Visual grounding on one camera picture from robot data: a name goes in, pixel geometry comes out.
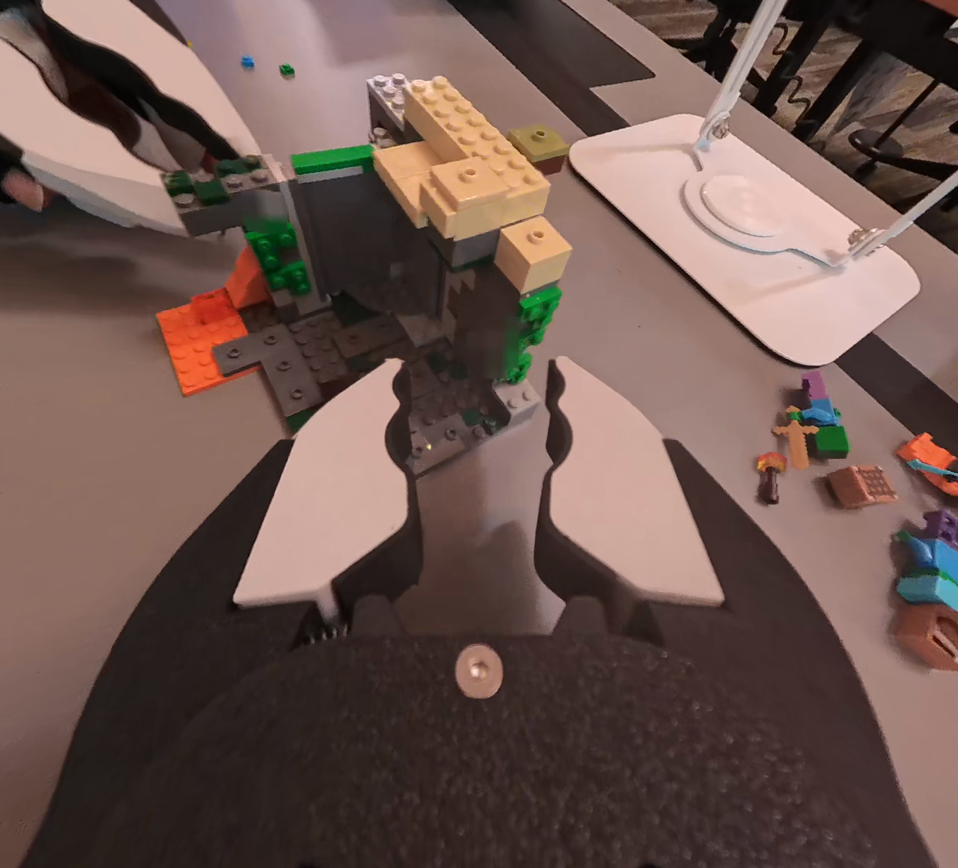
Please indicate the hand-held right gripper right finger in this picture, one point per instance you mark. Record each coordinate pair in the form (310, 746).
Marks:
(629, 509)

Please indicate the brown lego animal piece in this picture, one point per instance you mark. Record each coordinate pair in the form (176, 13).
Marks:
(928, 636)

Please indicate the brown lego block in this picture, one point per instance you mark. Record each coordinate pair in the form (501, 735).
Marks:
(861, 486)

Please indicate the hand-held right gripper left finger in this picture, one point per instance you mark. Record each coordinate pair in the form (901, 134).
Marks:
(329, 509)

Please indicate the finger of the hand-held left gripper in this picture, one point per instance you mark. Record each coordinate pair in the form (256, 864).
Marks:
(82, 164)
(127, 30)

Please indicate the lego torch piece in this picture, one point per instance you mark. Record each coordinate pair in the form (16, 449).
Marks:
(771, 479)

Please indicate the purple blue lego figure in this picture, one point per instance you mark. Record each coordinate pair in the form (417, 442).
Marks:
(928, 569)

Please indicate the orange teal lego vehicle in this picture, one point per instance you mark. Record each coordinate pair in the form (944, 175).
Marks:
(928, 460)

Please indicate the grey tan lego building model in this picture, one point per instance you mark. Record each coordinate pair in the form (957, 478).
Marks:
(359, 247)

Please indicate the green purple lego figure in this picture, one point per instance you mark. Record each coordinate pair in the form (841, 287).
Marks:
(823, 438)

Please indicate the grey desk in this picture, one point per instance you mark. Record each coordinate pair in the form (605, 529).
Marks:
(599, 329)

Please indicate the white book stand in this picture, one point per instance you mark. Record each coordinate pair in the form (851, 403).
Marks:
(786, 284)

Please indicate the person's left hand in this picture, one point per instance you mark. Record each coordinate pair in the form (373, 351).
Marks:
(22, 193)

